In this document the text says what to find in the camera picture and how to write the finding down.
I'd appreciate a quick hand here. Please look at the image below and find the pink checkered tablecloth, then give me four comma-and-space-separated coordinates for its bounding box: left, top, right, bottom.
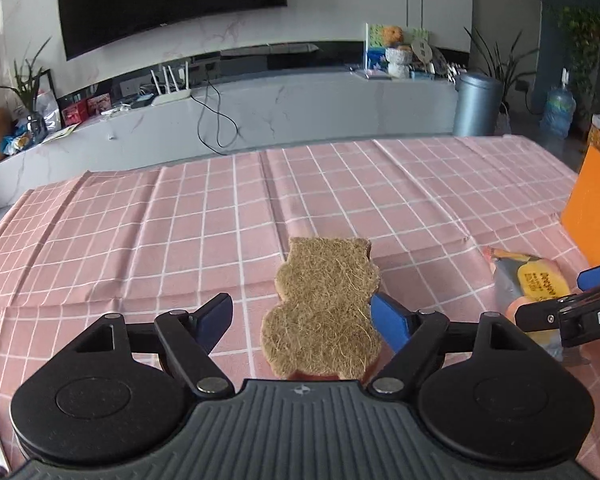
0, 135, 600, 461

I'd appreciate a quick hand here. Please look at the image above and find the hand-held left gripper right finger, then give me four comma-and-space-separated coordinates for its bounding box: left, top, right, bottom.
369, 292, 531, 395

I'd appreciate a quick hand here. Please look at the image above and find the black television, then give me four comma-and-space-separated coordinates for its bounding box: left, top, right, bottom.
55, 0, 288, 61

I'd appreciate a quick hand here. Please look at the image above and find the blue water bottle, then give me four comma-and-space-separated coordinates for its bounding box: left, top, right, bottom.
540, 85, 577, 138

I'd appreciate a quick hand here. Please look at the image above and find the white crocheted basket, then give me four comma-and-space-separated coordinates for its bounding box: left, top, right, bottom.
385, 46, 413, 79

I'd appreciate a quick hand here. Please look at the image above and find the green plant in vase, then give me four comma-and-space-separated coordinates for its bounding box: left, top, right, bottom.
0, 37, 53, 131

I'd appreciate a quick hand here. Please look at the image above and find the green white picture board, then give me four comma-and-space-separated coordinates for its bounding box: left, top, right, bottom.
365, 22, 431, 81

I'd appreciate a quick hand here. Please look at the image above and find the brown bear-shaped coir sponge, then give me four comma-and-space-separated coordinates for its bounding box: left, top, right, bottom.
260, 236, 383, 381

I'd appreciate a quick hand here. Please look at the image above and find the red box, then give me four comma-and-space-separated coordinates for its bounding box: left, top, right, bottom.
60, 100, 88, 127
86, 94, 113, 117

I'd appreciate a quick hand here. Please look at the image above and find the grey TV console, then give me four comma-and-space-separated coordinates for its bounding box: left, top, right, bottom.
0, 40, 458, 211

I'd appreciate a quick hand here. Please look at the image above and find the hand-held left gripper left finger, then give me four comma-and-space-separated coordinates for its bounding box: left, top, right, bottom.
72, 292, 236, 396

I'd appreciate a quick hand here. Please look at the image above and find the blue snack bag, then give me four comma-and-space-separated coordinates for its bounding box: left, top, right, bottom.
0, 130, 48, 157

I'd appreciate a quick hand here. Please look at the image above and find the yellow sponge packet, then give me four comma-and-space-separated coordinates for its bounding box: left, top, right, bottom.
482, 245, 591, 366

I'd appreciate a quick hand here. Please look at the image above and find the grey trash can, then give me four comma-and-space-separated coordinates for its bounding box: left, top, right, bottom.
452, 72, 503, 138

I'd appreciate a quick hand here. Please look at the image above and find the tall leafy floor plant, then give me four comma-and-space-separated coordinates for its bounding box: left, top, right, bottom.
465, 27, 538, 96

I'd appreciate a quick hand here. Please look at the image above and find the white router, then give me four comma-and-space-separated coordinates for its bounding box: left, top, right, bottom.
150, 61, 193, 107

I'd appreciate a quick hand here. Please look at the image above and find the orange storage box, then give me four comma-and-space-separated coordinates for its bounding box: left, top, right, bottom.
560, 144, 600, 268

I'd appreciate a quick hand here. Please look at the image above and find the black cable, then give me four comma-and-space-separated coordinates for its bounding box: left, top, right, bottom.
196, 77, 241, 150

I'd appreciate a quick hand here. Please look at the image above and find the green vine plant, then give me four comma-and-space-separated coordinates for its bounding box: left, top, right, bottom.
557, 7, 600, 121

